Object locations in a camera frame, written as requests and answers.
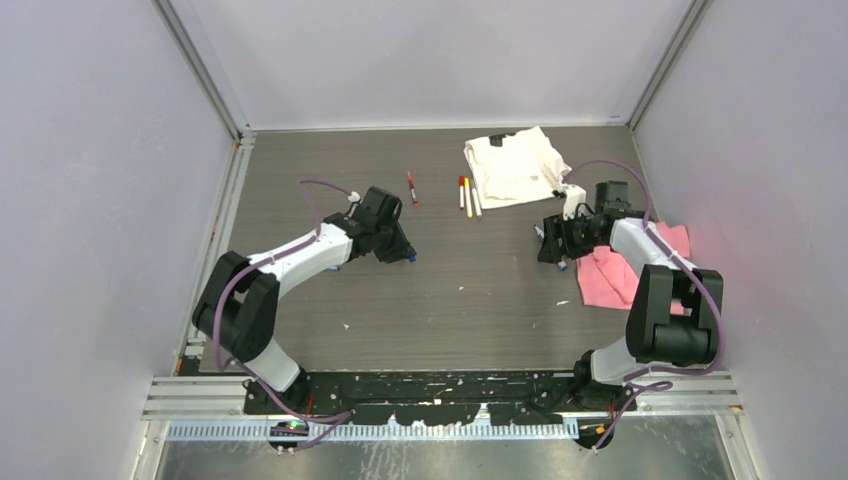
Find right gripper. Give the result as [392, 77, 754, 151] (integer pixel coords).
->
[539, 209, 604, 263]

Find white blue marker pen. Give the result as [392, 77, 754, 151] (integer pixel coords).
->
[534, 225, 568, 271]

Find white acrylic marker grey tip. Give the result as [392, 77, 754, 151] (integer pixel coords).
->
[470, 188, 482, 218]

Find white pen yellow end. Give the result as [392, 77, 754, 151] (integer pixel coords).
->
[463, 186, 474, 219]

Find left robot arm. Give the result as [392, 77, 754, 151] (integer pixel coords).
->
[191, 186, 417, 413]

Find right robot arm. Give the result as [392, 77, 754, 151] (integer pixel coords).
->
[537, 181, 723, 409]

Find orange brown gel pen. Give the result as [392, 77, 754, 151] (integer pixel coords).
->
[407, 171, 420, 208]

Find pink cloth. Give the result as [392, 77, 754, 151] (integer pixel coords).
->
[576, 222, 691, 311]

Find white folded cloth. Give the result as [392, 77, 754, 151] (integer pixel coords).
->
[463, 126, 572, 209]

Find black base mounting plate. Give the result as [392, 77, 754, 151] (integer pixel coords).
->
[244, 370, 628, 426]

